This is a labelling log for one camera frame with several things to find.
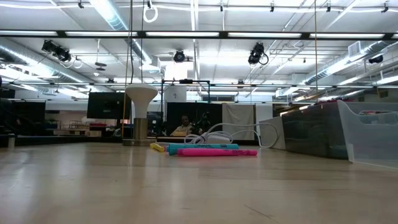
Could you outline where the dark brown plastic bin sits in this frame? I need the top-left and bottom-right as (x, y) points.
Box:
(280, 100), (349, 161)

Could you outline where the teal slim highlighter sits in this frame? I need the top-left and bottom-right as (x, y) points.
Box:
(167, 142), (239, 156)

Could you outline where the grey hanging cloth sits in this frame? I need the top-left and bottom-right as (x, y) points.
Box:
(221, 103), (256, 141)

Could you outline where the black overhead frame beam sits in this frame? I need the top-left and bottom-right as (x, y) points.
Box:
(0, 29), (398, 40)

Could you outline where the person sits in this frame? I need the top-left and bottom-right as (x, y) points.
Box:
(170, 114), (200, 137)

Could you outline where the black background monitor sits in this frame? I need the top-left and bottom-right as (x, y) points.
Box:
(86, 91), (132, 120)

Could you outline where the short yellow highlighter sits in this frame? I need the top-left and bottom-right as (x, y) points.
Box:
(149, 142), (166, 153)

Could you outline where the white lamp cable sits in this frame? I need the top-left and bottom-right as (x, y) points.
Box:
(183, 121), (279, 149)

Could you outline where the pink slim highlighter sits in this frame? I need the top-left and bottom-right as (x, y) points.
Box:
(177, 148), (259, 157)

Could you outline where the white hanging cable ring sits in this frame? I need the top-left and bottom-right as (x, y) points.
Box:
(142, 4), (159, 24)

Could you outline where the black background rig frame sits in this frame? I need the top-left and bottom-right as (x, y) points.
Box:
(160, 79), (211, 138)

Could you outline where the black hanging cable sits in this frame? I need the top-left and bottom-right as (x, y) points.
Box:
(130, 0), (135, 84)

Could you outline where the white mushroom table lamp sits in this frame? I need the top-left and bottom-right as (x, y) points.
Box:
(122, 83), (159, 147)

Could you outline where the clear plastic bin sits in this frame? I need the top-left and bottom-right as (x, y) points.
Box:
(336, 99), (398, 170)

